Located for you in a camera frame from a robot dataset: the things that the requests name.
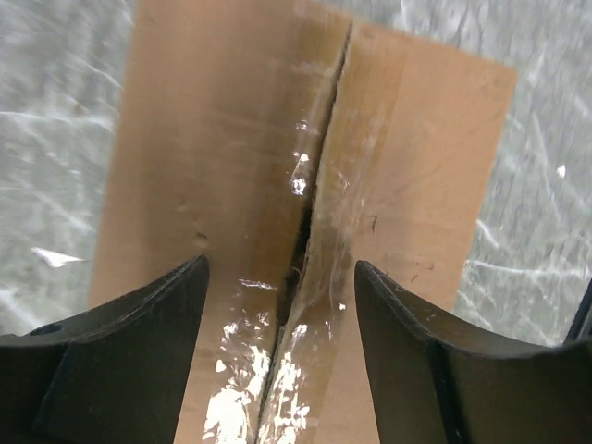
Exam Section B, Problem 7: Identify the brown cardboard express box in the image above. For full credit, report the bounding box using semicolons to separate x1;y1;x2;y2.
89;1;516;443

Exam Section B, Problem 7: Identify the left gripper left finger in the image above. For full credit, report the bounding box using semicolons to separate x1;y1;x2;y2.
1;256;209;444

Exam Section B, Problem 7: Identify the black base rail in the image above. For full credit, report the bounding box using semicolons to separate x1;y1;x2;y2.
565;281;592;343

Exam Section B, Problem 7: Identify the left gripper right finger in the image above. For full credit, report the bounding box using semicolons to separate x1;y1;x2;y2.
354;261;591;443

